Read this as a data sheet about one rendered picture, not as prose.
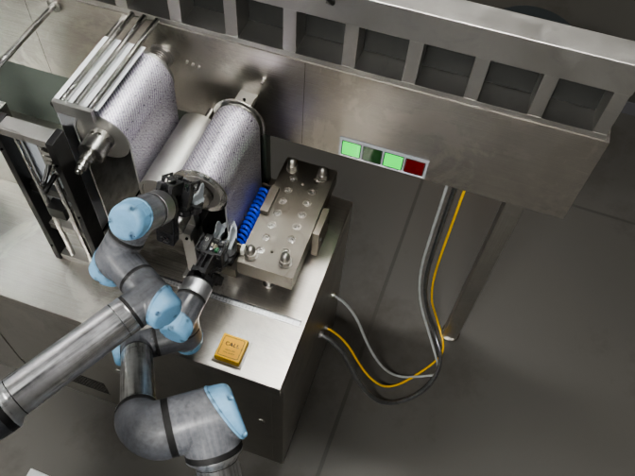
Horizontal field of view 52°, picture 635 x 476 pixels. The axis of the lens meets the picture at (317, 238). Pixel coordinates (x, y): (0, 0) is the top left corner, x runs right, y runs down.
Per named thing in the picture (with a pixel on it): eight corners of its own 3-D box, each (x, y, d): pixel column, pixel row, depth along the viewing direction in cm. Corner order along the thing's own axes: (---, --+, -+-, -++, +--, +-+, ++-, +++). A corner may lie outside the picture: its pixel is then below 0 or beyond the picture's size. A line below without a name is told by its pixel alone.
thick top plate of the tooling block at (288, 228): (237, 272, 181) (236, 261, 176) (286, 169, 203) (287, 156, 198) (292, 290, 179) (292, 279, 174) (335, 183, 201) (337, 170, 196)
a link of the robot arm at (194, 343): (158, 337, 171) (151, 317, 161) (200, 326, 173) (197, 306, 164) (163, 364, 166) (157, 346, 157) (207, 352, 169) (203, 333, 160)
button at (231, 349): (214, 358, 174) (214, 354, 172) (225, 335, 178) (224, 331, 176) (238, 366, 173) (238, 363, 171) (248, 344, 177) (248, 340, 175)
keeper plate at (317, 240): (310, 254, 193) (312, 233, 184) (320, 229, 198) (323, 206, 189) (318, 257, 192) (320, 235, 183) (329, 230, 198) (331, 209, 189)
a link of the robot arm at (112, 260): (108, 301, 127) (134, 258, 123) (77, 264, 131) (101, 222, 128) (138, 298, 134) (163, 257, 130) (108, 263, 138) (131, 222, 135)
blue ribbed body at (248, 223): (232, 246, 181) (231, 239, 178) (260, 190, 193) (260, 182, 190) (244, 250, 181) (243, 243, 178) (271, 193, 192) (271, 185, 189)
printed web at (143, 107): (111, 229, 195) (66, 106, 153) (147, 173, 208) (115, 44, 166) (232, 268, 189) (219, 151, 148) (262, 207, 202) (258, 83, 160)
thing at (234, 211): (229, 246, 180) (224, 205, 165) (260, 183, 193) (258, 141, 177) (230, 246, 180) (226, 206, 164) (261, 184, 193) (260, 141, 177)
